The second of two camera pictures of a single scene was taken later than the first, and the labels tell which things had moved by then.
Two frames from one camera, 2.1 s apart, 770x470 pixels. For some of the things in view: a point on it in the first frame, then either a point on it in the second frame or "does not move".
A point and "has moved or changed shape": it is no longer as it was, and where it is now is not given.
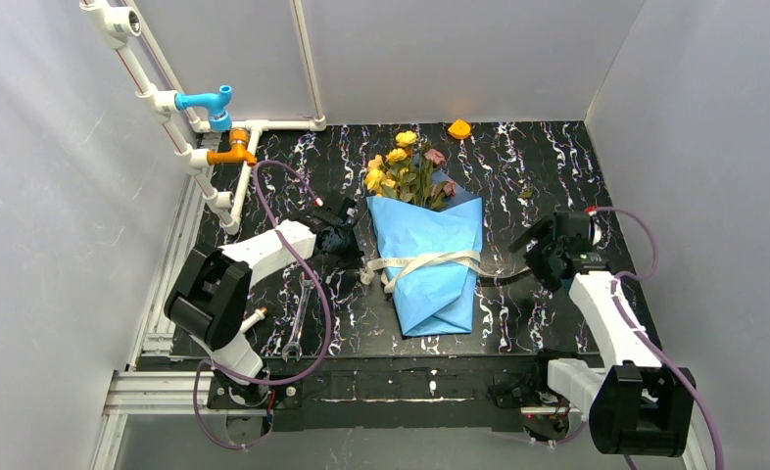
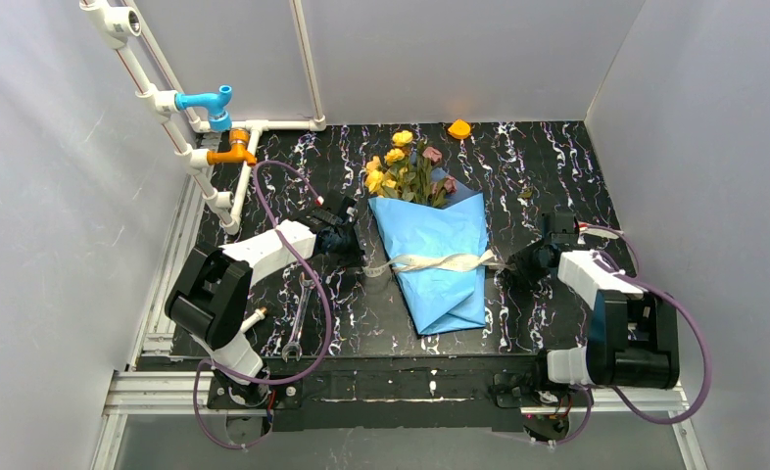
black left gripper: (347, 243) does not move
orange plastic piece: (459, 129) does not move
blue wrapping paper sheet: (439, 298) has moved or changed shape
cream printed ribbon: (398, 269) has moved or changed shape
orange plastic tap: (239, 139) does not move
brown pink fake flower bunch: (433, 193) does not move
